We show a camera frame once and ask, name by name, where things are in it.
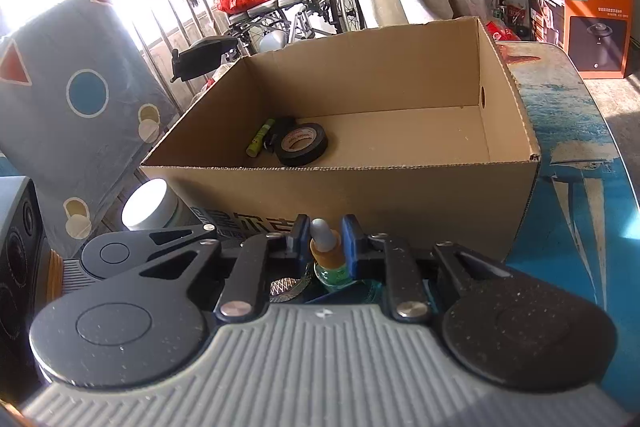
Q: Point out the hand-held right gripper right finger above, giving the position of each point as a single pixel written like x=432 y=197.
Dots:
x=350 y=242

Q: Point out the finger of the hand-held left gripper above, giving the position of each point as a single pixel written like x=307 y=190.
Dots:
x=202 y=234

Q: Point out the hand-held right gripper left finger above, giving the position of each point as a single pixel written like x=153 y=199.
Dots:
x=302 y=241

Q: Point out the dropper bottle with orange collar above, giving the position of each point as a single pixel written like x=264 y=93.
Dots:
x=327 y=257

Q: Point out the brown cardboard box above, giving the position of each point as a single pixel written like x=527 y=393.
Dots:
x=400 y=197

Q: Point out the black tape roll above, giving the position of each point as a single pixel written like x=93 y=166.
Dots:
x=320 y=146

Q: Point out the green capped tube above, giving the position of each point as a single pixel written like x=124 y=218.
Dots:
x=260 y=138

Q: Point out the metal mesh object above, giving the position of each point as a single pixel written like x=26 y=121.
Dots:
x=287 y=288

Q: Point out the white round lamp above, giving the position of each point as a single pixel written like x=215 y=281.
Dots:
x=147 y=202

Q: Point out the black speaker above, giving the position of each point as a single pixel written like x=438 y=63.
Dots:
x=20 y=257

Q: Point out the grey geometric print bed sheet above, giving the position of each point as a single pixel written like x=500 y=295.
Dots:
x=60 y=132

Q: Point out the black padded rest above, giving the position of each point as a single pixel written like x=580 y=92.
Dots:
x=205 y=54

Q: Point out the white plastic jug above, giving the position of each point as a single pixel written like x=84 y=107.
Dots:
x=272 y=42

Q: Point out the ocean print tablecloth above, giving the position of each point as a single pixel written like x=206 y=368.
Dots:
x=565 y=117

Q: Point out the crumpled red bag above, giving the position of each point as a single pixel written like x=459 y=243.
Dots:
x=500 y=32

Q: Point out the red label bottle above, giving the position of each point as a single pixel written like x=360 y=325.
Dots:
x=514 y=14

